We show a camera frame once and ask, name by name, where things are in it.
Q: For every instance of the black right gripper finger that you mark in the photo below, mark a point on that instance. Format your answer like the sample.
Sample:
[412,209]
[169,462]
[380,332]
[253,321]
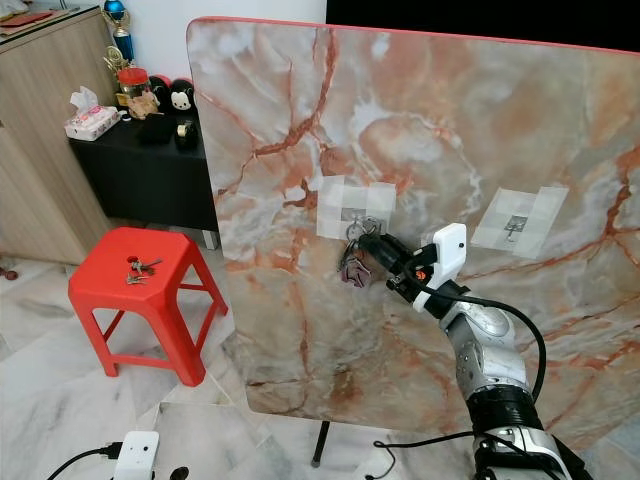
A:
[376,263]
[382,245]

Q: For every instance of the key bunch with purple tag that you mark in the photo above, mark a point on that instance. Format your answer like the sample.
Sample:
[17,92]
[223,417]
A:
[355,272]

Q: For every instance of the metal adhesive hook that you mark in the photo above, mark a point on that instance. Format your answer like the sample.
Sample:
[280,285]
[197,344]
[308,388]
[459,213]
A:
[516,226]
[357,217]

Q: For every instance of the white tape patch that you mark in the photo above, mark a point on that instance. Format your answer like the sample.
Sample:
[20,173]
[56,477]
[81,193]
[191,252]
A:
[545,210]
[335,197]

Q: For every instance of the marble pattern folding table top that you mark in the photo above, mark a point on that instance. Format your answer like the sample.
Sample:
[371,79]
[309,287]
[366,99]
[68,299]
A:
[440,130]

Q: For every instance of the black metal table legs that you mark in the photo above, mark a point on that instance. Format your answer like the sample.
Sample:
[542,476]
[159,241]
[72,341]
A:
[321,445]

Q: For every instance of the red plastic stool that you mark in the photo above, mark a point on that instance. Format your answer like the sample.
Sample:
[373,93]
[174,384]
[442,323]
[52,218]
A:
[120,297]

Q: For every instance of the brown wooden beaded object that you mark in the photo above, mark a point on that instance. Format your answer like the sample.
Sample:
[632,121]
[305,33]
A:
[11,271]

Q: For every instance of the silver key bunch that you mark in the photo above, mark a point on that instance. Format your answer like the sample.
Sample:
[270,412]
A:
[142,270]

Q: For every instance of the black tape dispenser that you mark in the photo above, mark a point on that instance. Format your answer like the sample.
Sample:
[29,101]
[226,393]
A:
[186,134]

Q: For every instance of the black television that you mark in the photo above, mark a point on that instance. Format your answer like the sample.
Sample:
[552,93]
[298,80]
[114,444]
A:
[480,20]

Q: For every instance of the black TV console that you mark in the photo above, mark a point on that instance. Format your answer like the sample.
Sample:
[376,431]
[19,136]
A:
[140,185]

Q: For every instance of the black mouse plush toy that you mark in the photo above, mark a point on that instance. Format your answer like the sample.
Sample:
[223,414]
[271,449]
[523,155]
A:
[182,97]

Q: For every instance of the black fabric pouch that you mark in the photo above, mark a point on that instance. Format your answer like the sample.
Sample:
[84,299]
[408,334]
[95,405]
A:
[155,131]

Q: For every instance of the light wooden cabinet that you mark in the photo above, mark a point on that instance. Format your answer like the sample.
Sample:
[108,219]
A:
[40,150]

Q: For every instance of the clear jar with red lid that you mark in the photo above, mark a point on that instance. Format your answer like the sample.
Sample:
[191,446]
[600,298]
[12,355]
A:
[136,96]

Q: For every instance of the pink white tissue pack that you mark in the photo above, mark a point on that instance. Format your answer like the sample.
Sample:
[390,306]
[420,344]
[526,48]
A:
[92,120]

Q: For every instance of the gold trophy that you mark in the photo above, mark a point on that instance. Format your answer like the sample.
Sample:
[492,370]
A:
[114,66]

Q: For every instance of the flat red packet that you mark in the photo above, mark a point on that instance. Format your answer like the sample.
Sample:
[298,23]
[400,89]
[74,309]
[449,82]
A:
[30,17]

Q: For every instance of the blue globe trophy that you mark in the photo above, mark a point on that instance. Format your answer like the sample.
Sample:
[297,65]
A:
[120,22]

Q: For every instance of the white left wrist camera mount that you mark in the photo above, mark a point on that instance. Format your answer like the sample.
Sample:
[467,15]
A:
[138,456]

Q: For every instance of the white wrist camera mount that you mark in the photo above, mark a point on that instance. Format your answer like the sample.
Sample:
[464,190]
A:
[450,245]
[138,456]

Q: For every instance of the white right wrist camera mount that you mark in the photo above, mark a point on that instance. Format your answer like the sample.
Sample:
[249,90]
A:
[450,245]

